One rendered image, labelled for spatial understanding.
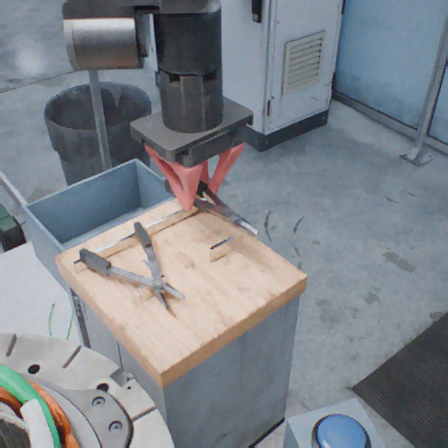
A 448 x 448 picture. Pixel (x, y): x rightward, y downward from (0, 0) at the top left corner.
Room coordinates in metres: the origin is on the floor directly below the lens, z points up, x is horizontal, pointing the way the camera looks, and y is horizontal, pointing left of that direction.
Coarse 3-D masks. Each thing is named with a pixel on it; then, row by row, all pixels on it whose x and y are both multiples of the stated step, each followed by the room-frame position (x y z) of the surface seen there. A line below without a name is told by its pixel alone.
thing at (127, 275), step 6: (108, 270) 0.39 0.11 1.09; (114, 270) 0.39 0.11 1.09; (120, 270) 0.39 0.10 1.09; (126, 270) 0.39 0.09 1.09; (120, 276) 0.39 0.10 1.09; (126, 276) 0.38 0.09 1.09; (132, 276) 0.38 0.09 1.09; (138, 276) 0.38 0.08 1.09; (144, 276) 0.38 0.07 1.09; (132, 282) 0.38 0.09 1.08; (138, 282) 0.38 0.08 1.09; (144, 282) 0.37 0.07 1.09; (150, 282) 0.37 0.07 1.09; (150, 288) 0.37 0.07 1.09
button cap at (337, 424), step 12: (324, 420) 0.26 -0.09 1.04; (336, 420) 0.25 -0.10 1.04; (348, 420) 0.25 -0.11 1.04; (324, 432) 0.24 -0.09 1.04; (336, 432) 0.24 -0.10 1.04; (348, 432) 0.24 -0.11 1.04; (360, 432) 0.24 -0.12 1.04; (324, 444) 0.23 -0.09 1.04; (336, 444) 0.23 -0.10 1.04; (348, 444) 0.23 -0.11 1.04; (360, 444) 0.23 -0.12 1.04
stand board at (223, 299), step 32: (128, 224) 0.49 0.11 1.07; (192, 224) 0.49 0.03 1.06; (224, 224) 0.49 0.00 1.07; (64, 256) 0.44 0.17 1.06; (128, 256) 0.44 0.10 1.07; (160, 256) 0.44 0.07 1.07; (192, 256) 0.44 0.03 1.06; (224, 256) 0.44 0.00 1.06; (256, 256) 0.44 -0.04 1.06; (96, 288) 0.39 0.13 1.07; (128, 288) 0.39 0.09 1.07; (192, 288) 0.39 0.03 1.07; (224, 288) 0.39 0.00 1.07; (256, 288) 0.39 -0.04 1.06; (288, 288) 0.39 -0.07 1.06; (128, 320) 0.35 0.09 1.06; (160, 320) 0.35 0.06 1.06; (192, 320) 0.35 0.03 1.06; (224, 320) 0.35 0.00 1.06; (256, 320) 0.36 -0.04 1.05; (160, 352) 0.31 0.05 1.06; (192, 352) 0.31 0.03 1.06; (160, 384) 0.29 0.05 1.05
